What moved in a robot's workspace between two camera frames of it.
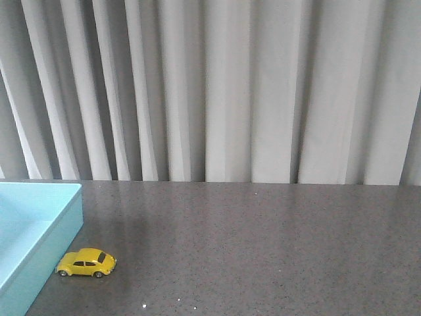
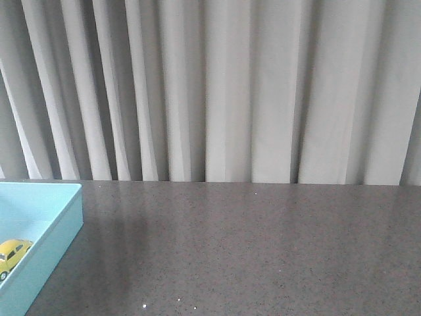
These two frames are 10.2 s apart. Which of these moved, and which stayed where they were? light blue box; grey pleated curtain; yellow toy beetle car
Moved: yellow toy beetle car
Stayed: grey pleated curtain; light blue box
